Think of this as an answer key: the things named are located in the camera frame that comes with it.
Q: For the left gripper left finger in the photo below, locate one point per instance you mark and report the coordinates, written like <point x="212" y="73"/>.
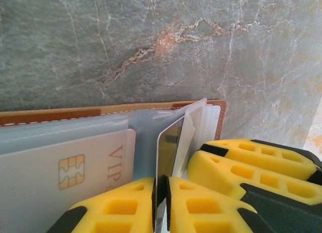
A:
<point x="120" y="210"/>

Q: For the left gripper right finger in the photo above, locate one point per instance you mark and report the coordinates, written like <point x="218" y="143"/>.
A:
<point x="201" y="210"/>

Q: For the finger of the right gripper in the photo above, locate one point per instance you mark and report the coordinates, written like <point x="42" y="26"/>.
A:
<point x="226" y="172"/>
<point x="251" y="152"/>

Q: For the silver mirror credit card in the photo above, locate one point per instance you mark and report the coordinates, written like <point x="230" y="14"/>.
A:
<point x="167" y="152"/>

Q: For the brown leather card holder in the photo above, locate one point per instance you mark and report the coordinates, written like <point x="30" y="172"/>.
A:
<point x="37" y="116"/>

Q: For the white VIP chip card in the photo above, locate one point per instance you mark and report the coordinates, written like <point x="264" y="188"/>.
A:
<point x="37" y="192"/>

